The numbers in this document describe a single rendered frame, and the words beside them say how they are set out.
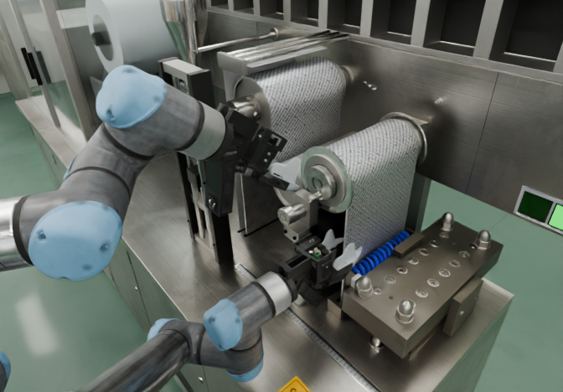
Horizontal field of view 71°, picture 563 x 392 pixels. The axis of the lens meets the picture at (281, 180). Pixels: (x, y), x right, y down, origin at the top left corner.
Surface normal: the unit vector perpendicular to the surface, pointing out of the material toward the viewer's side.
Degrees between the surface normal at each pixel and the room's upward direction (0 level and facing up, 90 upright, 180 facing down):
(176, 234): 0
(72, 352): 0
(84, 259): 90
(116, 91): 50
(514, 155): 90
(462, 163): 90
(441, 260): 0
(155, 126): 106
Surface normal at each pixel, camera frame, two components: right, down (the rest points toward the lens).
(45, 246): 0.16, 0.53
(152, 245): -0.03, -0.84
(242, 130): 0.65, 0.39
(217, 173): -0.72, 0.23
